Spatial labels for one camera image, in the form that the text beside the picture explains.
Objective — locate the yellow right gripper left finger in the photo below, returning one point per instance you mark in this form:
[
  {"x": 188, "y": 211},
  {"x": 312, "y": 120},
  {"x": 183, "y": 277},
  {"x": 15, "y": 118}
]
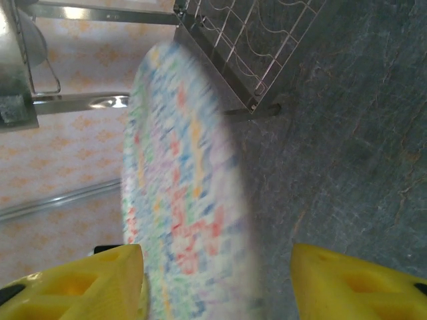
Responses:
[{"x": 66, "y": 293}]

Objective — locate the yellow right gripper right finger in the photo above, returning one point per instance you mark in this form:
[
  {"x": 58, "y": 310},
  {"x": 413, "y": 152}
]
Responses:
[{"x": 350, "y": 293}]

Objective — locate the colourful speckled plate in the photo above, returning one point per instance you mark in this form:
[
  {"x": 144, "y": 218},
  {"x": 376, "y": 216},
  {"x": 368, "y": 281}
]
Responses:
[{"x": 180, "y": 166}]

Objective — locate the stainless steel dish rack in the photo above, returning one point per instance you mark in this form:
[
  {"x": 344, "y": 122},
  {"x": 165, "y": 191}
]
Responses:
[{"x": 213, "y": 60}]

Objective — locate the aluminium frame post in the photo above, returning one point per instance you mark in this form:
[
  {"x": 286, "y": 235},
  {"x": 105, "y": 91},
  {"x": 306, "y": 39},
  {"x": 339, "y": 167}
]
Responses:
[{"x": 60, "y": 199}]

